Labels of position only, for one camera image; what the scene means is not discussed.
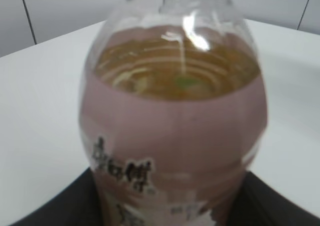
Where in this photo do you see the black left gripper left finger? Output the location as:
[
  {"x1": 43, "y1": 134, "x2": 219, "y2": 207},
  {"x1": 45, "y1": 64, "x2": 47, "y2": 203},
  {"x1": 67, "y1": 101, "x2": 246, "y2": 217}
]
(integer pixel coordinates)
[{"x1": 13, "y1": 169, "x2": 103, "y2": 226}]

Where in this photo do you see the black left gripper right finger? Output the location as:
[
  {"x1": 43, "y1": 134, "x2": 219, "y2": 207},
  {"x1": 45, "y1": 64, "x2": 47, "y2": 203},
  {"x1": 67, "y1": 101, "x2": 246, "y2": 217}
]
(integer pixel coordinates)
[{"x1": 226, "y1": 172, "x2": 320, "y2": 226}]

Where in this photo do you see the pink label tea bottle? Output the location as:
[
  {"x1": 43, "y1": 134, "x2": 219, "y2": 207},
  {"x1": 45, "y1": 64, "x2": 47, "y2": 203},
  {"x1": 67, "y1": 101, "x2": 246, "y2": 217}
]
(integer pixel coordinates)
[{"x1": 79, "y1": 0, "x2": 268, "y2": 226}]

